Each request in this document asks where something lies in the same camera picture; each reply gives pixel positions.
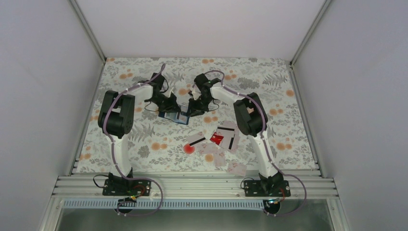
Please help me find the grey slotted cable duct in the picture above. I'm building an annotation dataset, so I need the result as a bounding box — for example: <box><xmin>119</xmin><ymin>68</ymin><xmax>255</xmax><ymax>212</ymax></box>
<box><xmin>63</xmin><ymin>198</ymin><xmax>264</xmax><ymax>210</ymax></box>

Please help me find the floral card near rail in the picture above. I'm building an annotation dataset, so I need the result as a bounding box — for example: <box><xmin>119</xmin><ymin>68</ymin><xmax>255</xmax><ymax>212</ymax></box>
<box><xmin>226</xmin><ymin>162</ymin><xmax>247</xmax><ymax>177</ymax></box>

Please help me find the aluminium rail frame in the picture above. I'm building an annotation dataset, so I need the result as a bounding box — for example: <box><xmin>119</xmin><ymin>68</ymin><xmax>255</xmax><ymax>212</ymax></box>
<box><xmin>52</xmin><ymin>171</ymin><xmax>339</xmax><ymax>199</ymax></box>

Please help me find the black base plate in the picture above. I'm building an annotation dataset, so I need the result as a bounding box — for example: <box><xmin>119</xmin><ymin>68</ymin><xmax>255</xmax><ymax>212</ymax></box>
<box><xmin>241</xmin><ymin>180</ymin><xmax>291</xmax><ymax>197</ymax></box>
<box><xmin>102</xmin><ymin>180</ymin><xmax>152</xmax><ymax>196</ymax></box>

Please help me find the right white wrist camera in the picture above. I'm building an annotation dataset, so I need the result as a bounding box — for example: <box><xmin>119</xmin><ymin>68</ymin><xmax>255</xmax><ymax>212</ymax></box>
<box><xmin>189</xmin><ymin>85</ymin><xmax>201</xmax><ymax>100</ymax></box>

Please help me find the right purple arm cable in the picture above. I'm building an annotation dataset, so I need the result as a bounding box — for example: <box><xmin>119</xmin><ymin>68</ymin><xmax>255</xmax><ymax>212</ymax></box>
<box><xmin>204</xmin><ymin>70</ymin><xmax>308</xmax><ymax>205</ymax></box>

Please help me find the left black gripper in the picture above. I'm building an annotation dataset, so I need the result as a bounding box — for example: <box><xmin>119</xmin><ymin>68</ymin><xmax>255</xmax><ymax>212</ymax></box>
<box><xmin>149</xmin><ymin>93</ymin><xmax>181</xmax><ymax>113</ymax></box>

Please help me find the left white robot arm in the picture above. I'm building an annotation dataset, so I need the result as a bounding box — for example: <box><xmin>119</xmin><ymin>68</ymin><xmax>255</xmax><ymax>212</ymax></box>
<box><xmin>98</xmin><ymin>73</ymin><xmax>181</xmax><ymax>195</ymax></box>

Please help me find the floral card in middle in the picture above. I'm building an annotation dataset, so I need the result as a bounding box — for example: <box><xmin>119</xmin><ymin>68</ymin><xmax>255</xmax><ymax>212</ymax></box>
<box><xmin>213</xmin><ymin>152</ymin><xmax>227</xmax><ymax>167</ymax></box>

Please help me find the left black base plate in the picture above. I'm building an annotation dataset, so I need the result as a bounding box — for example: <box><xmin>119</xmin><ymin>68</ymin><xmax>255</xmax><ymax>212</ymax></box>
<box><xmin>102</xmin><ymin>180</ymin><xmax>152</xmax><ymax>196</ymax></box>

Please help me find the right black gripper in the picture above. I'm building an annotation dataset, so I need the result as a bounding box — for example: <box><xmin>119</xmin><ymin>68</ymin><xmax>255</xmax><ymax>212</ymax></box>
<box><xmin>187</xmin><ymin>94</ymin><xmax>214</xmax><ymax>117</ymax></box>

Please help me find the red credit card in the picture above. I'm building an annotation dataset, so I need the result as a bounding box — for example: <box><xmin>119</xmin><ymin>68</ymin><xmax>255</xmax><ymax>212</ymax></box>
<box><xmin>210</xmin><ymin>132</ymin><xmax>224</xmax><ymax>146</ymax></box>

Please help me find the floral patterned table mat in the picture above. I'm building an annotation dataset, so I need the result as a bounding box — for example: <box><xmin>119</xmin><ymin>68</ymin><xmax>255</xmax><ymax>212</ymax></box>
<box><xmin>76</xmin><ymin>57</ymin><xmax>317</xmax><ymax>173</ymax></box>

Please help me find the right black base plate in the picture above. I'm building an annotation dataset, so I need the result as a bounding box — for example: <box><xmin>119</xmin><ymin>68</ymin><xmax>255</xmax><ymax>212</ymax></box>
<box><xmin>241</xmin><ymin>180</ymin><xmax>291</xmax><ymax>197</ymax></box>

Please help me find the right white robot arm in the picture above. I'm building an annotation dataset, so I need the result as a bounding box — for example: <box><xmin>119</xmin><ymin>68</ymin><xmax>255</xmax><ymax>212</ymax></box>
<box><xmin>187</xmin><ymin>74</ymin><xmax>288</xmax><ymax>196</ymax></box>

